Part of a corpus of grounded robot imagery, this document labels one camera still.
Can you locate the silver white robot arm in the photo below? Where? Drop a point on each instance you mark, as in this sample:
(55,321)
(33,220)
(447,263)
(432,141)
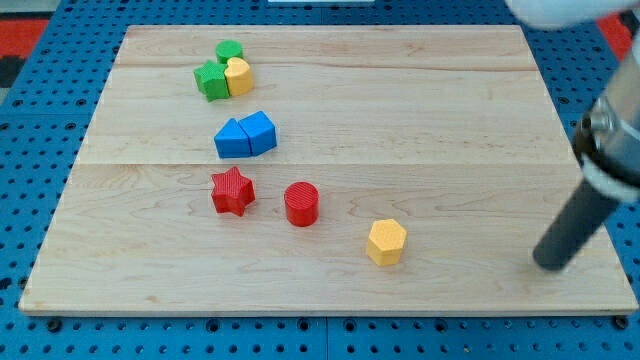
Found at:
(613,121)

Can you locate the yellow hexagon block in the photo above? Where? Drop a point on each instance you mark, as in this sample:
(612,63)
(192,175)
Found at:
(386,242)

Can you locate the red cylinder block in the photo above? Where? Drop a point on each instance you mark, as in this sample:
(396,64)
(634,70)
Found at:
(301,204)

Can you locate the blue pentagon block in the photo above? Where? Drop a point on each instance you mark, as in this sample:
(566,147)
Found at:
(261,132)

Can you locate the light wooden board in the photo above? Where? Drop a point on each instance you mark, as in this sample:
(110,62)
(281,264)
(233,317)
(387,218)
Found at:
(449,130)

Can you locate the red star block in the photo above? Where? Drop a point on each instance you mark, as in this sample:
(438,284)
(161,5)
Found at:
(232,192)

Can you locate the blue triangle block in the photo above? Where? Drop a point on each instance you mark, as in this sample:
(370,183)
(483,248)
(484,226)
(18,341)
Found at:
(231,141)

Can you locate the yellow heart block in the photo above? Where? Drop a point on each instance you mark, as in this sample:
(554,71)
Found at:
(238,76)

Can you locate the green star block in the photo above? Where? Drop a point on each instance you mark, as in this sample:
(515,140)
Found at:
(211,80)

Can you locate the green cylinder block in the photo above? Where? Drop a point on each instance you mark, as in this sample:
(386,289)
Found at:
(228,49)

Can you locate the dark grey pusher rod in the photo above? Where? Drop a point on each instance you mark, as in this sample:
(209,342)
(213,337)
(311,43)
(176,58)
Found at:
(579,219)

